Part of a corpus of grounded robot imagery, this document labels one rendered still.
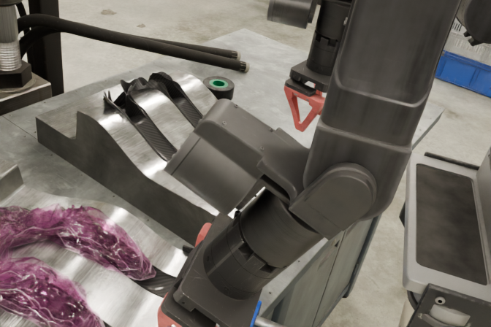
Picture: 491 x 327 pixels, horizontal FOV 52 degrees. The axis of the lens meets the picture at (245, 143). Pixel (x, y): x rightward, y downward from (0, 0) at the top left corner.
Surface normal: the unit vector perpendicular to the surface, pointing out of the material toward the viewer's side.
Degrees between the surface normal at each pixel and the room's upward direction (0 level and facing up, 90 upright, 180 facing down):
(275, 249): 91
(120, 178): 90
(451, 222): 0
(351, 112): 90
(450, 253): 0
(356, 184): 90
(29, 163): 0
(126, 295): 24
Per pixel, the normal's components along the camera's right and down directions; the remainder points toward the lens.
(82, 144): -0.58, 0.37
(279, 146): 0.55, -0.63
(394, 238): 0.14, -0.83
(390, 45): -0.31, 0.37
